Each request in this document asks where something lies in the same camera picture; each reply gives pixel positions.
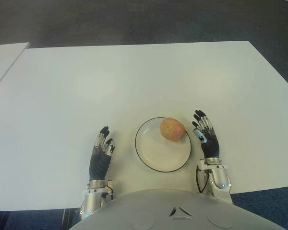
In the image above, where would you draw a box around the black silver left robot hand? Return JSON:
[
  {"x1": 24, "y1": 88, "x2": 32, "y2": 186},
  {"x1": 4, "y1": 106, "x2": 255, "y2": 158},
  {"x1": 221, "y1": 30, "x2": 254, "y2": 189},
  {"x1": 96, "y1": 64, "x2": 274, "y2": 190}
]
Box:
[{"x1": 89, "y1": 126, "x2": 116, "y2": 180}]

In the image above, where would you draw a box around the white plate black rim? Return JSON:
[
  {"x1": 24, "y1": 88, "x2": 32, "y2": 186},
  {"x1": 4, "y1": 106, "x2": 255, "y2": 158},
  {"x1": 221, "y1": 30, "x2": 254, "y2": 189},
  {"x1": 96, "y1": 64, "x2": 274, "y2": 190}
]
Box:
[{"x1": 134, "y1": 116, "x2": 192, "y2": 173}]

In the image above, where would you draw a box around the red yellow apple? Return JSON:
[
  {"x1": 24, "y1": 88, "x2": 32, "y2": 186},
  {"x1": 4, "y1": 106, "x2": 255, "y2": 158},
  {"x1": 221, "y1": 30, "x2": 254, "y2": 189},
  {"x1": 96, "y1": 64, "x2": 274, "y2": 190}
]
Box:
[{"x1": 160, "y1": 117, "x2": 186, "y2": 142}]

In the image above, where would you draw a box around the grey robot torso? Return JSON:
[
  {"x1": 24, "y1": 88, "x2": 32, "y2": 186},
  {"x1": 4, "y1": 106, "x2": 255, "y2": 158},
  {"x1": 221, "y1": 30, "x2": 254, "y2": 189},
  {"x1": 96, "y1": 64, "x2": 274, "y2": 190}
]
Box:
[{"x1": 68, "y1": 189, "x2": 286, "y2": 230}]

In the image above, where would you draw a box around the black cable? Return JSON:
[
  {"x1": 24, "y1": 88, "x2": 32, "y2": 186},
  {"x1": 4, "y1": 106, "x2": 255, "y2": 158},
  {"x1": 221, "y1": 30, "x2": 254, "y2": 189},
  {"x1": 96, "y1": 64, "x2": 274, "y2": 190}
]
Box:
[{"x1": 195, "y1": 166, "x2": 210, "y2": 194}]

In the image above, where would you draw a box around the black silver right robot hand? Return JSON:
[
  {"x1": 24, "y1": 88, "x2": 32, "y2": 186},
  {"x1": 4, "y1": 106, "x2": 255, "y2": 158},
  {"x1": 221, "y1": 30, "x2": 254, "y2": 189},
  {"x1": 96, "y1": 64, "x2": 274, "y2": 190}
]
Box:
[{"x1": 191, "y1": 109, "x2": 221, "y2": 159}]

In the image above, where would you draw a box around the dark table leg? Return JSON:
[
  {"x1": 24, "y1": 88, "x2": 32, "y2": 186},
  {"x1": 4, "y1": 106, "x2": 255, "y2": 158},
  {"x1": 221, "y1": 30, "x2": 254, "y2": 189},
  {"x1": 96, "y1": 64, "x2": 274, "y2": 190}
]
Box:
[{"x1": 62, "y1": 208, "x2": 79, "y2": 230}]

